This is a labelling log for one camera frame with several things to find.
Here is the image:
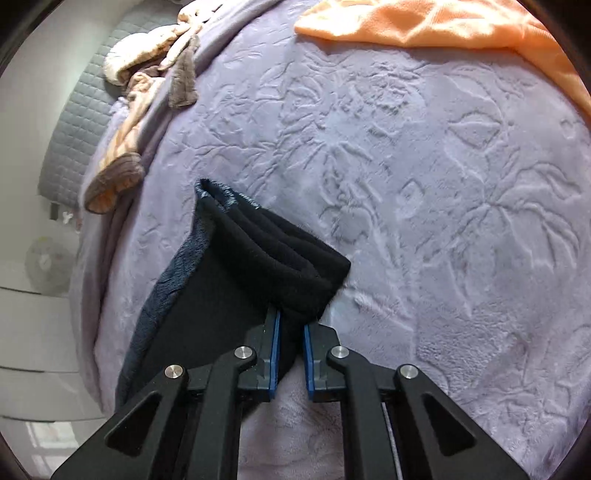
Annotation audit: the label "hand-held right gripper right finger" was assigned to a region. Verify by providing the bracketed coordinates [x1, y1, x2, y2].
[303, 323, 531, 480]

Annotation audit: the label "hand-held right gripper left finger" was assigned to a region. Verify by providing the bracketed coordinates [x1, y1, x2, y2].
[51, 308, 281, 480]

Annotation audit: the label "black pants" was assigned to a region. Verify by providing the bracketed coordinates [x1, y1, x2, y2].
[115, 178, 352, 411]

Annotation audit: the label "purple embossed blanket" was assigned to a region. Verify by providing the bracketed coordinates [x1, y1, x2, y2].
[69, 0, 591, 480]

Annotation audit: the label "white drawer cabinet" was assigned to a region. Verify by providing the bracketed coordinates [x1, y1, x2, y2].
[0, 258, 107, 462]

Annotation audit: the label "white standing fan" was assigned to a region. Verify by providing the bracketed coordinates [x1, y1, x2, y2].
[25, 236, 75, 296]

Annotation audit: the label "patterned beige garment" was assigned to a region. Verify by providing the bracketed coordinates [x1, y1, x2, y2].
[84, 0, 208, 215]

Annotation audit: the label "grey quilted mattress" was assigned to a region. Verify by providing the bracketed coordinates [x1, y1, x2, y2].
[39, 7, 153, 213]

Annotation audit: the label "orange cloth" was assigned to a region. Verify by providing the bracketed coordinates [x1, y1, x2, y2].
[294, 0, 591, 116]

